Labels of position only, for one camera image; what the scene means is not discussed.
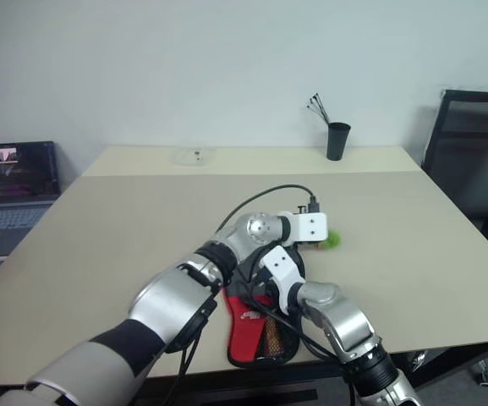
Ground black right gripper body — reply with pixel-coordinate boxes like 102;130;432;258
247;262;277;298

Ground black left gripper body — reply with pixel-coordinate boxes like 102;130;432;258
285;241;319;254

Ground red and black zipper pouch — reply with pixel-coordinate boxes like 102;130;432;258
224;247;308;368

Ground green ball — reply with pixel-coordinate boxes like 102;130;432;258
310;230;344;252

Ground black plastic cup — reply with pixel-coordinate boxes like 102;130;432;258
326;122;352;162

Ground thin black stick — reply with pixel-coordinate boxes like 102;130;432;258
309;98;332;126
306;106;330;126
315;92;332;125

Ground black mesh office chair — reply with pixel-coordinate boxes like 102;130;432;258
420;89;488;272

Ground open grey laptop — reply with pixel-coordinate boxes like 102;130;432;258
0;141;62;259

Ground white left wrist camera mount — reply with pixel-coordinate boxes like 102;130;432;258
277;210;328;247

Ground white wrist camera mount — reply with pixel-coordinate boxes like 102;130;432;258
259;244;308;316
277;210;328;247

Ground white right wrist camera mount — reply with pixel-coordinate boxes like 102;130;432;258
259;244;308;316

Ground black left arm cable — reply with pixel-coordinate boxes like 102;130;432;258
171;184;323;398

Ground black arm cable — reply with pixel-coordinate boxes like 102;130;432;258
171;184;323;398
243;270;357;406

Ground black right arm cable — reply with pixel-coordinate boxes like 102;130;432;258
243;270;357;406

